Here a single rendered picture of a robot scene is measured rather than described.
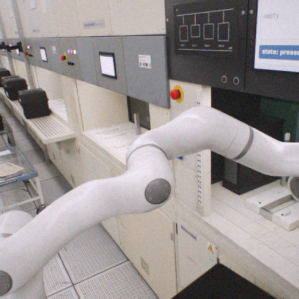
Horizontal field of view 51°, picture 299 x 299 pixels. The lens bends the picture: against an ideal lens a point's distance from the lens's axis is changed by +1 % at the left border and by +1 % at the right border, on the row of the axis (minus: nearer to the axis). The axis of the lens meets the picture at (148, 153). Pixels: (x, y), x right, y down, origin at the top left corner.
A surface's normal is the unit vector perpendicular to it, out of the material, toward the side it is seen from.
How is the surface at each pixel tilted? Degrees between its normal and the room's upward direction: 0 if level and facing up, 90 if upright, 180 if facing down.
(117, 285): 0
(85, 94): 90
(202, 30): 90
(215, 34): 90
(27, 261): 81
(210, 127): 76
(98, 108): 90
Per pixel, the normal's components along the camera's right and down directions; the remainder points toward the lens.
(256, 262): -0.87, 0.25
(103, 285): -0.07, -0.92
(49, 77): 0.50, 0.29
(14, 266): 0.51, 0.07
